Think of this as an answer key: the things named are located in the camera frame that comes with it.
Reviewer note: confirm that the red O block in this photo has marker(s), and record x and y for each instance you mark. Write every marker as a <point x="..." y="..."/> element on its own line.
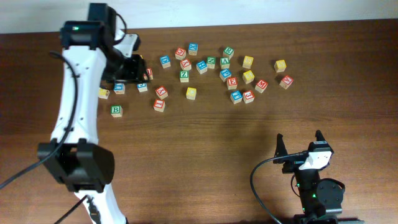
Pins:
<point x="180" y="53"/>

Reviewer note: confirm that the red M block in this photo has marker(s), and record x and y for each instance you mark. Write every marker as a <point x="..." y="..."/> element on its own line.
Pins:
<point x="261" y="85"/>

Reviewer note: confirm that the green V block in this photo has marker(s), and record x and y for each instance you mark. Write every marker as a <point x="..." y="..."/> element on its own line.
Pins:
<point x="224" y="63"/>

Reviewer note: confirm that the green Z block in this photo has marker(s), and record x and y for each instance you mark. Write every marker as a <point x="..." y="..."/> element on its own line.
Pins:
<point x="184" y="76"/>

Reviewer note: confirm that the yellow block far right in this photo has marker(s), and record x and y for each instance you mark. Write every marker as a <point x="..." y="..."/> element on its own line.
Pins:
<point x="280" y="66"/>

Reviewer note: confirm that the red K block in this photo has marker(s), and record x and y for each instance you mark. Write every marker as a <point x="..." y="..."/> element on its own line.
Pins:
<point x="161" y="92"/>

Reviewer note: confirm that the green R block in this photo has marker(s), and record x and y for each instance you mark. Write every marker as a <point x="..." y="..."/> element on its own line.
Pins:
<point x="228" y="52"/>

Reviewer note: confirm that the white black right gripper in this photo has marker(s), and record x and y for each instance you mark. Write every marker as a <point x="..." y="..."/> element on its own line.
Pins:
<point x="292" y="163"/>

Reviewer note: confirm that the yellow block far left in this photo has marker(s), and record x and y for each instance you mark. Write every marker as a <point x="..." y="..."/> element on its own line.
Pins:
<point x="103" y="93"/>

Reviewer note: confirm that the blue block left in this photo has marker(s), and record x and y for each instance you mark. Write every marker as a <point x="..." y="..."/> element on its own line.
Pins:
<point x="119" y="88"/>

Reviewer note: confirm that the red Y block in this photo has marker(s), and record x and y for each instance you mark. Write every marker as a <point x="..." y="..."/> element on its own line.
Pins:
<point x="185" y="64"/>

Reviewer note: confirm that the red A block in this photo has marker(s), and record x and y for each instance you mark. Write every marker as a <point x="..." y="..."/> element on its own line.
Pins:
<point x="286" y="81"/>

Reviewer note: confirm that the blue 5 block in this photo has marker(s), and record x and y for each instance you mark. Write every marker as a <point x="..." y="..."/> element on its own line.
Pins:
<point x="142" y="87"/>

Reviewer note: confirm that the red U block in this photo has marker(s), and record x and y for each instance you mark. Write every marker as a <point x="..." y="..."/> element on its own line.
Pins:
<point x="149" y="73"/>

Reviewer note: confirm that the blue H block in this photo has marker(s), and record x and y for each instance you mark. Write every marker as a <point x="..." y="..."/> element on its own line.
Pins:
<point x="202" y="67"/>

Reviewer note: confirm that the green B block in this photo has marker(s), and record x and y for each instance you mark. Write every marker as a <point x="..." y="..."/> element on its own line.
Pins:
<point x="116" y="111"/>

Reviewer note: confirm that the blue D block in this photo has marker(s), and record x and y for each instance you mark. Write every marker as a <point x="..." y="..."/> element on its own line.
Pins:
<point x="165" y="61"/>

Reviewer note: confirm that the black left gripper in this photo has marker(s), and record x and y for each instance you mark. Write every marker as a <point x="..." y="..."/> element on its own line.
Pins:
<point x="136" y="74"/>

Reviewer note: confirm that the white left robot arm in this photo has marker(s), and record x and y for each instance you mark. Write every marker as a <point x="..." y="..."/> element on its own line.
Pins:
<point x="93" y="51"/>

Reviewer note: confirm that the red 3 block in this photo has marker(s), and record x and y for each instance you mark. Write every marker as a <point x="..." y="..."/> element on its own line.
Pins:
<point x="248" y="96"/>

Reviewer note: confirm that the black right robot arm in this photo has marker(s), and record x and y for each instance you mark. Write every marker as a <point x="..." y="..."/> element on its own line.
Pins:
<point x="321" y="199"/>

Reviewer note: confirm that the red I block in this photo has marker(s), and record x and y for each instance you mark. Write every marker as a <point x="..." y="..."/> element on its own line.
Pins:
<point x="159" y="105"/>

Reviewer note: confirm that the yellow block middle right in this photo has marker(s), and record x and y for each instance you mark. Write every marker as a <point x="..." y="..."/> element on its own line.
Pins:
<point x="248" y="77"/>

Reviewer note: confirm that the yellow C block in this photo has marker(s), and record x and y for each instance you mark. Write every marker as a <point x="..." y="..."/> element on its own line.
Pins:
<point x="191" y="93"/>

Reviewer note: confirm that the yellow block upper right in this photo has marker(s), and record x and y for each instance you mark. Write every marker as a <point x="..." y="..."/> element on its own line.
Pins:
<point x="247" y="62"/>

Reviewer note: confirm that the blue X block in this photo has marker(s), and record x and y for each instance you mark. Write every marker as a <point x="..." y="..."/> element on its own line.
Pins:
<point x="192" y="48"/>

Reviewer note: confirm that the red E block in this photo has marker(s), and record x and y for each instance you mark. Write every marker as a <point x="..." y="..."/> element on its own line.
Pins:
<point x="232" y="83"/>

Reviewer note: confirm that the blue T block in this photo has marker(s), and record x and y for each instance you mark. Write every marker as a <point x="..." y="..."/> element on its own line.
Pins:
<point x="236" y="97"/>

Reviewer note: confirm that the blue P block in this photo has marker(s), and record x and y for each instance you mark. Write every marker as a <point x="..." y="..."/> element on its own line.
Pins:
<point x="225" y="74"/>

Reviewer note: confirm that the green N block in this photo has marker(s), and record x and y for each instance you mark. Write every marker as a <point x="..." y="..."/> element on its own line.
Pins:
<point x="210" y="62"/>

